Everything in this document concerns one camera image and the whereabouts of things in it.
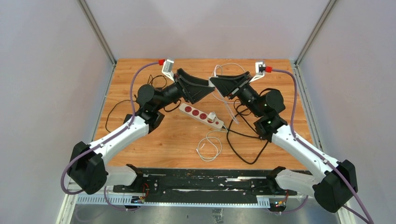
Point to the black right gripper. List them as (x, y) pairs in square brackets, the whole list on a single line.
[(228, 85)]

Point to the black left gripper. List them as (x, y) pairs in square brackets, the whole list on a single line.
[(193, 89)]

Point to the white square charger with sticker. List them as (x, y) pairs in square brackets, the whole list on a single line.
[(211, 117)]

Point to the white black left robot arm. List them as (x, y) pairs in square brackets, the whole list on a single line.
[(88, 166)]

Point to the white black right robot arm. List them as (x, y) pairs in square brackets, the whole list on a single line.
[(331, 182)]

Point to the white red power strip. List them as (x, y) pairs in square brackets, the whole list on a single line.
[(200, 116)]

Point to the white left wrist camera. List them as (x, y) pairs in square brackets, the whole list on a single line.
[(167, 68)]

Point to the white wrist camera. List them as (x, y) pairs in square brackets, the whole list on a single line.
[(167, 68), (260, 69)]

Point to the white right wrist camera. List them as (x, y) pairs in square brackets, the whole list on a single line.
[(260, 69)]

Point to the small black adapter with cable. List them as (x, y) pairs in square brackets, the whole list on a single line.
[(156, 85)]

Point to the aluminium frame rail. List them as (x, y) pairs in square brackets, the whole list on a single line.
[(309, 123)]

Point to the black mounting base plate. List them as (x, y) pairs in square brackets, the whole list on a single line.
[(203, 186)]

